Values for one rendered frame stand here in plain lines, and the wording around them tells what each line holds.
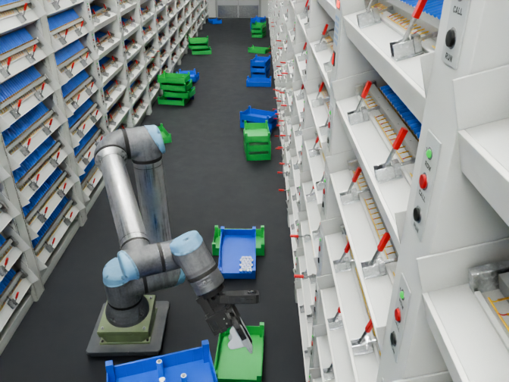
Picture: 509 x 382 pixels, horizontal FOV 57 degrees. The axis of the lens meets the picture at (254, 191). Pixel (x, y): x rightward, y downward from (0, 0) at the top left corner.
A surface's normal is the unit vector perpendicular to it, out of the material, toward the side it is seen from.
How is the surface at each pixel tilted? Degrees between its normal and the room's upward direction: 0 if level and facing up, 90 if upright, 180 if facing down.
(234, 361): 0
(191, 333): 0
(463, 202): 90
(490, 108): 90
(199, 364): 0
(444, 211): 90
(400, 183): 17
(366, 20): 90
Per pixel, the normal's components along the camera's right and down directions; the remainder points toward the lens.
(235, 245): 0.00, -0.69
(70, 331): 0.00, -0.88
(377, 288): -0.29, -0.84
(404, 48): -0.01, 0.48
